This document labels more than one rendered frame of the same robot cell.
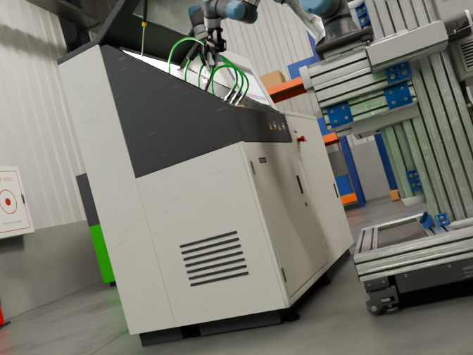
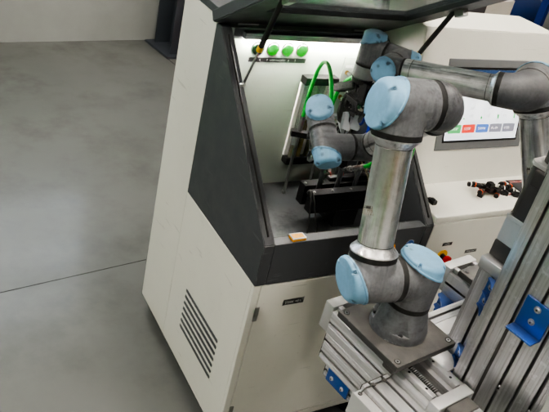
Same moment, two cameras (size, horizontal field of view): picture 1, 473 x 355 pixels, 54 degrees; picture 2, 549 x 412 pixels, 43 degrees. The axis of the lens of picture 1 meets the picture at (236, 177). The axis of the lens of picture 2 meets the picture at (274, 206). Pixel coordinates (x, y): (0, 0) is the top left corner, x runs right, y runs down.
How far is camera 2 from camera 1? 191 cm
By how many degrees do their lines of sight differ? 44
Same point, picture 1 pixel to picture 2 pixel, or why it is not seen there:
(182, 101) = (239, 183)
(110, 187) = (172, 171)
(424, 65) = not seen: outside the picture
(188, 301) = (174, 331)
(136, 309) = (150, 284)
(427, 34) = not seen: outside the picture
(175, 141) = (220, 208)
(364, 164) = not seen: outside the picture
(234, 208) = (225, 324)
